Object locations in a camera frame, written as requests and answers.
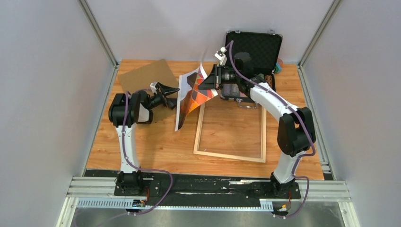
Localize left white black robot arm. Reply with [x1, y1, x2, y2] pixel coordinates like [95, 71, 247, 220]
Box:
[108, 82, 180, 195]

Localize blue orange chip stack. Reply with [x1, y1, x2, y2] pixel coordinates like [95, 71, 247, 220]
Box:
[265, 75, 273, 83]

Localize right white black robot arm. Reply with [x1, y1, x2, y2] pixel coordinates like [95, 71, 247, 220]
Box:
[199, 47, 316, 198]

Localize brown cardboard backing board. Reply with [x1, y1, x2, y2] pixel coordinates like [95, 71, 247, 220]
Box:
[117, 59, 180, 130]

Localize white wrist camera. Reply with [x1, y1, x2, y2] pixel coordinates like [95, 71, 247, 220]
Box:
[150, 81, 158, 94]
[214, 47, 227, 66]

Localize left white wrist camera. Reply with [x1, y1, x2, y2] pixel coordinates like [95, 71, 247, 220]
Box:
[150, 81, 158, 94]

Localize colourful balloon photo print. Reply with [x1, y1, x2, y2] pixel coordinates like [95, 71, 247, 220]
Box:
[175, 63, 218, 131]

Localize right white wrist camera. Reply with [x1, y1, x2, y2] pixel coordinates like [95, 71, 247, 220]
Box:
[214, 47, 227, 66]

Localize grey slotted cable duct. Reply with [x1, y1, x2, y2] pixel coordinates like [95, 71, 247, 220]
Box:
[76, 198, 274, 211]

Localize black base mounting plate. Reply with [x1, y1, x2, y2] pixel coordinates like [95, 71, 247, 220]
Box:
[114, 172, 301, 208]

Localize black poker chip case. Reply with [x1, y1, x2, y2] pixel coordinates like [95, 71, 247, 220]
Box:
[226, 31, 283, 90]

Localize aluminium front rail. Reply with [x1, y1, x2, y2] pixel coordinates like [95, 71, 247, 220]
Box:
[67, 175, 351, 202]

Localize light wooden picture frame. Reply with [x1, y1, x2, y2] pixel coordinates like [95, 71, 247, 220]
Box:
[192, 100, 268, 164]

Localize colourful objects behind case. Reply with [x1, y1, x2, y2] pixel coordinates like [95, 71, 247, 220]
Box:
[274, 58, 284, 74]

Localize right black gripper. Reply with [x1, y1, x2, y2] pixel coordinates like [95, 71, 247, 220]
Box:
[198, 64, 242, 90]

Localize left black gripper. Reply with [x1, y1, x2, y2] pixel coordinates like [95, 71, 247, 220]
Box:
[148, 83, 183, 110]

